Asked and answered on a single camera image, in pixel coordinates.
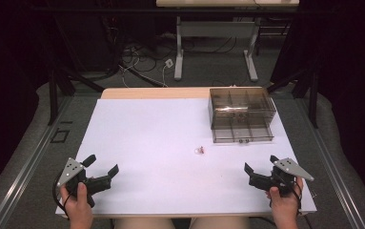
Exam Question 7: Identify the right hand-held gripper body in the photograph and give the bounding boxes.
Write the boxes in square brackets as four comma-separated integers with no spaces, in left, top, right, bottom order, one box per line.
[248,157,315,196]

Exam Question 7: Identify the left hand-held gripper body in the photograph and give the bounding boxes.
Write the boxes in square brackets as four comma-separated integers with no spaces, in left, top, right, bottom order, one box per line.
[56,156,112,209]

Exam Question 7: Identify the clear brown drawer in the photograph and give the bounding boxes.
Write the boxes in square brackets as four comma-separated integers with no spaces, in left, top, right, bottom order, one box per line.
[211,117,275,144]

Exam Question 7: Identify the clear brown drawer box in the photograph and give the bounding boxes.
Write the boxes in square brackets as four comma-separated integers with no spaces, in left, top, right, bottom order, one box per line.
[207,87,277,131]

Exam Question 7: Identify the person's left hand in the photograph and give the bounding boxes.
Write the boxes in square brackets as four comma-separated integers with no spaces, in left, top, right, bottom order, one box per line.
[59,181,94,224]

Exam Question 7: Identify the person's right hand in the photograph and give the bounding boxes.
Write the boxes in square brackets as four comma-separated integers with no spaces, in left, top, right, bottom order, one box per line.
[265,177,305,222]

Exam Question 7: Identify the white board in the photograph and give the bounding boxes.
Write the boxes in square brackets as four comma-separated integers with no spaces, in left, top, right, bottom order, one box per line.
[54,97,318,218]

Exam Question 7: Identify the person's right leg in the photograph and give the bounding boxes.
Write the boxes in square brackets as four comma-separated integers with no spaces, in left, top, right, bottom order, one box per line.
[189,216,252,229]

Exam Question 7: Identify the black metal stand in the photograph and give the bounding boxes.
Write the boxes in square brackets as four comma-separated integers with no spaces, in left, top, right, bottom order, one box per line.
[47,61,106,126]
[266,61,320,129]

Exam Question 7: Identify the dark curtain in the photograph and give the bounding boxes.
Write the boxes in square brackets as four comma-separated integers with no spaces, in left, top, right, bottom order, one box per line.
[0,0,57,204]
[270,0,365,204]

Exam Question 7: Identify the white desk with legs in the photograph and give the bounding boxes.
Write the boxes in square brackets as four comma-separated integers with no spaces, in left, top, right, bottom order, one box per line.
[155,0,300,82]

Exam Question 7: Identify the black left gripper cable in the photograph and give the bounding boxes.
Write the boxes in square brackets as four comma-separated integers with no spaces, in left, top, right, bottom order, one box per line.
[51,177,71,220]

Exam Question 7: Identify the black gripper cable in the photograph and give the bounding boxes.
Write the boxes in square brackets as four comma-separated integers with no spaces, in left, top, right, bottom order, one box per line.
[292,180,302,211]
[51,177,71,220]

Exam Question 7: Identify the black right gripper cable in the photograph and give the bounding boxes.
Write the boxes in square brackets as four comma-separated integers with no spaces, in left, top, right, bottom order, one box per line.
[292,180,302,211]

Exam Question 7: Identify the aluminium rail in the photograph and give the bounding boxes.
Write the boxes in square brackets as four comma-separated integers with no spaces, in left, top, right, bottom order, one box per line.
[295,94,365,229]
[0,94,74,229]

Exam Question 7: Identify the black cables on floor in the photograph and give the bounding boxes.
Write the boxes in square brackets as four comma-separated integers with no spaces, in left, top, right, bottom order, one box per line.
[116,34,238,89]

